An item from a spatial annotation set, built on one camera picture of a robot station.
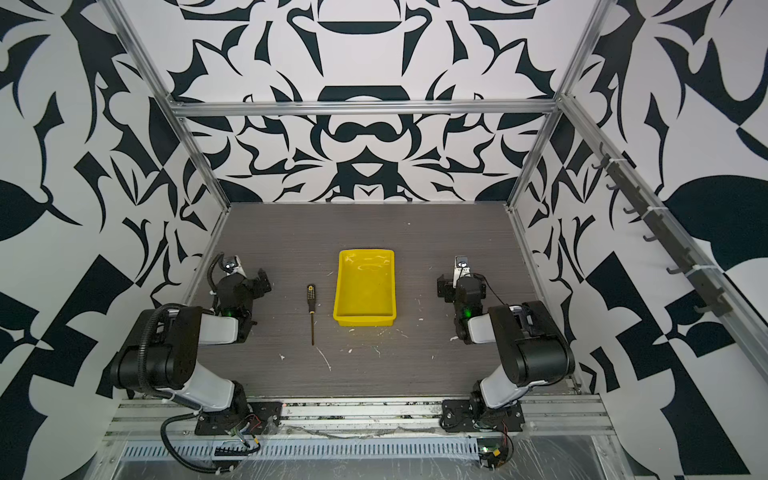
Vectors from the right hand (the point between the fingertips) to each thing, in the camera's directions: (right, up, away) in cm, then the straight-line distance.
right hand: (462, 271), depth 94 cm
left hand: (-67, +1, -2) cm, 67 cm away
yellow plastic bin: (-30, -7, +4) cm, 31 cm away
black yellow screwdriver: (-47, -8, 0) cm, 48 cm away
